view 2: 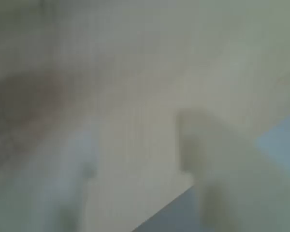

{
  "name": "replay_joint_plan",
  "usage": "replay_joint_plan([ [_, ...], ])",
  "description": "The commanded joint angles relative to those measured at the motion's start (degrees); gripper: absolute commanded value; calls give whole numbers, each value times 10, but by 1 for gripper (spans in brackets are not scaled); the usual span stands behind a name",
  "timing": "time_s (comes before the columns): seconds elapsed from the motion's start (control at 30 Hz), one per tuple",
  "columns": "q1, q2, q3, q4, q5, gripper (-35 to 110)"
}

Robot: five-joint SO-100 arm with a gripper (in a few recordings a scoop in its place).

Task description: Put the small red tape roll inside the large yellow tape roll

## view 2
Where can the gripper left finger black tape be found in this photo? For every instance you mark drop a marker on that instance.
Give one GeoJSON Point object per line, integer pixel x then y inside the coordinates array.
{"type": "Point", "coordinates": [26, 106]}

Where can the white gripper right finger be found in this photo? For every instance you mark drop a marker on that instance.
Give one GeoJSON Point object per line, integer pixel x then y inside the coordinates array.
{"type": "Point", "coordinates": [222, 159]}

